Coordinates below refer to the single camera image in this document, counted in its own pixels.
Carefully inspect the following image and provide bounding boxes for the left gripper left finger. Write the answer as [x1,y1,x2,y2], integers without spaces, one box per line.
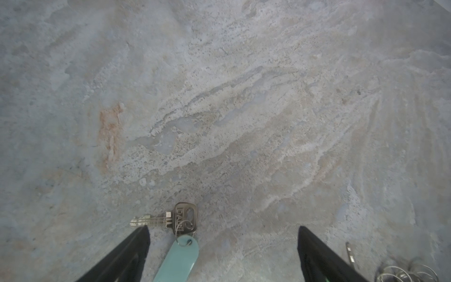
[77,226,150,282]

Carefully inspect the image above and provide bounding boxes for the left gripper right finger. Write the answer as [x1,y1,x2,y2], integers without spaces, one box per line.
[297,226,366,282]

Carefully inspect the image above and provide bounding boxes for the silver key with teal tag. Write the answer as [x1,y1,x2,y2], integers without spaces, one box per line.
[129,202,199,282]

